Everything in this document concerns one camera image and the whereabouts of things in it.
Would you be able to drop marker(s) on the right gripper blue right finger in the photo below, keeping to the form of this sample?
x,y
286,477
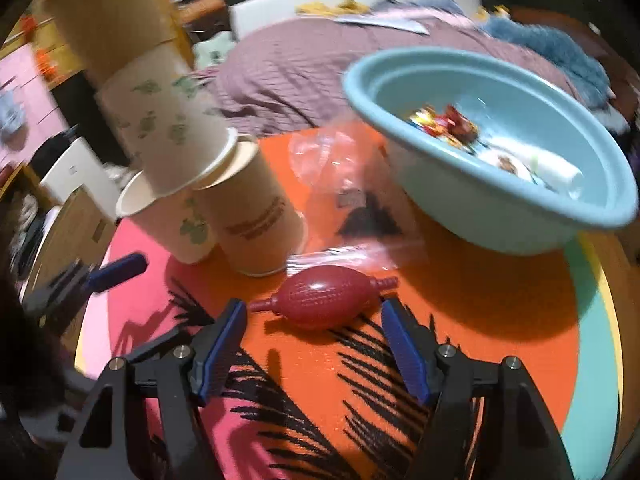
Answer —
x,y
412,346

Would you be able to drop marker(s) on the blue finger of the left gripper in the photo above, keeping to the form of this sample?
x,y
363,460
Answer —
x,y
80,279

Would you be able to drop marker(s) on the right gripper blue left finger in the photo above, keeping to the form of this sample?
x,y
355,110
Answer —
x,y
214,349

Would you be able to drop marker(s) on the brown paper cup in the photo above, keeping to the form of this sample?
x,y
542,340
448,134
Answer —
x,y
254,222

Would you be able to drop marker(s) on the white paper cup green print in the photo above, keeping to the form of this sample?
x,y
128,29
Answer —
x,y
169,123

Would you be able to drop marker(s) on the clear zip plastic bag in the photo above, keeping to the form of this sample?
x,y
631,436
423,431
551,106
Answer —
x,y
357,215

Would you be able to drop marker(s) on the white lotion tube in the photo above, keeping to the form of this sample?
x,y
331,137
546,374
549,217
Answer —
x,y
560,174

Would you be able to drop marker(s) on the cardboard box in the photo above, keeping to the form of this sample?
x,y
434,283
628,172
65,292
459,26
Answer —
x,y
80,231

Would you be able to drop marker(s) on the colourful round floor mat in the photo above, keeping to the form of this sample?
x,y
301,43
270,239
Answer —
x,y
331,405

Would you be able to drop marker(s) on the white round jar with bear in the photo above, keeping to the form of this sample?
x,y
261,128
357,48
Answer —
x,y
506,162

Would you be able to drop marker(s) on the light blue plastic basin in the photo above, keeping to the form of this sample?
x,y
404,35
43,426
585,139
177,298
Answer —
x,y
482,204

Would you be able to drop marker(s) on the red yellow snack packet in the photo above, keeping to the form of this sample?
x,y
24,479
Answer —
x,y
449,127

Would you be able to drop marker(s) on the pale green pillow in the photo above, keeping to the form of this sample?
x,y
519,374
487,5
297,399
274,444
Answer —
x,y
214,51

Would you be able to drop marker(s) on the purple striped quilt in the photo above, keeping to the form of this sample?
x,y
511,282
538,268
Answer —
x,y
287,77

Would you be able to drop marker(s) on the white paper sheet on bed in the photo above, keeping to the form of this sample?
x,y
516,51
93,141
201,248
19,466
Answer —
x,y
376,20

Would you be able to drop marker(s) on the blue fluffy blanket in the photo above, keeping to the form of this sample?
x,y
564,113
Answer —
x,y
560,49

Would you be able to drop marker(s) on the yellow cloth on bed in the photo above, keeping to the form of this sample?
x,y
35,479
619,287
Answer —
x,y
345,7

